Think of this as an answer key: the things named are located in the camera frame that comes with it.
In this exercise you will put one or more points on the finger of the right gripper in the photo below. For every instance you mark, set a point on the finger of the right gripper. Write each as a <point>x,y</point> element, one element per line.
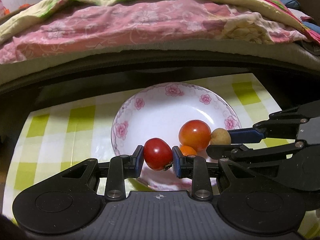
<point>242,152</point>
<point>257,134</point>

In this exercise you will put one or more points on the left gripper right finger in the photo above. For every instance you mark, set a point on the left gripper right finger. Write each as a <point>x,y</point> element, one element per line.
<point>195,168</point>

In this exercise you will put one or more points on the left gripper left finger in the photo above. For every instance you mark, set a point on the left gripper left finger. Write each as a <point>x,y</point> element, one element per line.
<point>120,168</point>

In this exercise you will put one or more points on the mandarin orange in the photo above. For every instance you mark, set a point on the mandarin orange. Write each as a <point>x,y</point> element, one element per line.
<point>187,150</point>

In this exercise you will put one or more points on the longan front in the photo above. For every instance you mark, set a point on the longan front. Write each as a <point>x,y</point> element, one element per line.
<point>220,136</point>

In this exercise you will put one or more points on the large red-orange tomato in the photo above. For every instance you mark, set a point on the large red-orange tomato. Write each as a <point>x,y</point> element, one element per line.
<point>195,134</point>

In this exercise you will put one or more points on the cherry tomato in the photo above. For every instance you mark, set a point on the cherry tomato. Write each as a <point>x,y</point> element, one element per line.
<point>157,154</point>

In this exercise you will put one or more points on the white floral plate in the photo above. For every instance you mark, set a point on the white floral plate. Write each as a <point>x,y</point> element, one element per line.
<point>161,110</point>

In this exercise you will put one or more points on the green checked tablecloth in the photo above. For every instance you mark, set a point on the green checked tablecloth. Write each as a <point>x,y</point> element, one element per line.
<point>55,138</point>

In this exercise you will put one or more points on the pink floral bed sheet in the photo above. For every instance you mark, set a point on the pink floral bed sheet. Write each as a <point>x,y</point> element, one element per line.
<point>84,28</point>

